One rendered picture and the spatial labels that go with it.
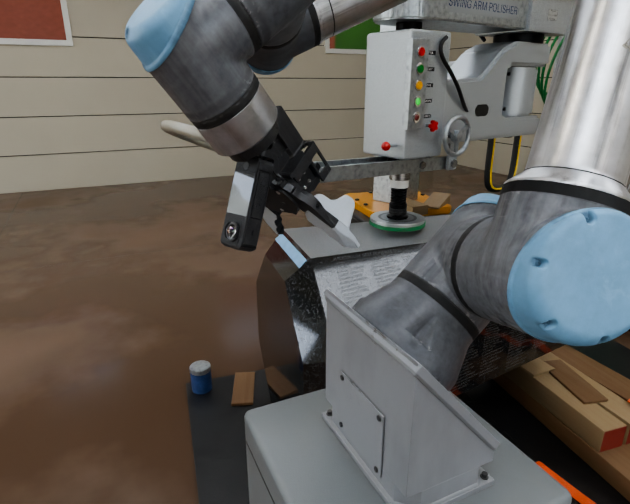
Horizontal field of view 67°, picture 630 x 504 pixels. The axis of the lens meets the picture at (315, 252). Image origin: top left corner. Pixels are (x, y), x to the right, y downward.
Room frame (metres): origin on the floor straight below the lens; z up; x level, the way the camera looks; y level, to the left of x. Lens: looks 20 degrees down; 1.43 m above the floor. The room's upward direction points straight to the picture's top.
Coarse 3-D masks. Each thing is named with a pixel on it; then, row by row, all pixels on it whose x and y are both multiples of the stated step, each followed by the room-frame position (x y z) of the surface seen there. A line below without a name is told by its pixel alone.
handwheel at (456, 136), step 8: (456, 120) 1.73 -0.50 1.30; (464, 120) 1.75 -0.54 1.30; (448, 128) 1.70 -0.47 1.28; (464, 128) 1.76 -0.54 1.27; (448, 136) 1.76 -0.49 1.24; (456, 136) 1.72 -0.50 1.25; (456, 144) 1.74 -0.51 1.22; (464, 144) 1.77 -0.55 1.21; (448, 152) 1.71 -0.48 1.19; (456, 152) 1.74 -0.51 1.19
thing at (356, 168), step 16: (336, 160) 1.68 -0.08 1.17; (352, 160) 1.72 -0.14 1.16; (368, 160) 1.77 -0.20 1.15; (384, 160) 1.82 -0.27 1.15; (400, 160) 1.71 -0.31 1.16; (416, 160) 1.76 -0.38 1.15; (432, 160) 1.81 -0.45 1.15; (336, 176) 1.54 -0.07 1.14; (352, 176) 1.58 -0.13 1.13; (368, 176) 1.62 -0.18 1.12
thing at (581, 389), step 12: (540, 360) 1.89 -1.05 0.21; (552, 360) 1.90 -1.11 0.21; (528, 372) 1.80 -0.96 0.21; (540, 372) 1.79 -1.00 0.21; (552, 372) 1.80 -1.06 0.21; (564, 372) 1.80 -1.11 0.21; (564, 384) 1.71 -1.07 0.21; (576, 384) 1.71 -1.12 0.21; (588, 384) 1.71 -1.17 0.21; (576, 396) 1.64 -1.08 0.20; (588, 396) 1.63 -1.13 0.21; (600, 396) 1.63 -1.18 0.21
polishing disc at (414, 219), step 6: (372, 216) 1.81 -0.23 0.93; (378, 216) 1.81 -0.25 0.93; (384, 216) 1.81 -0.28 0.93; (408, 216) 1.81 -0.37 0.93; (414, 216) 1.81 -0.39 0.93; (420, 216) 1.81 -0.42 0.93; (378, 222) 1.73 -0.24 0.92; (384, 222) 1.72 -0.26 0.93; (390, 222) 1.72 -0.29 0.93; (396, 222) 1.72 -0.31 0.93; (402, 222) 1.72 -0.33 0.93; (408, 222) 1.72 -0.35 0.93; (414, 222) 1.72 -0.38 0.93; (420, 222) 1.72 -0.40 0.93
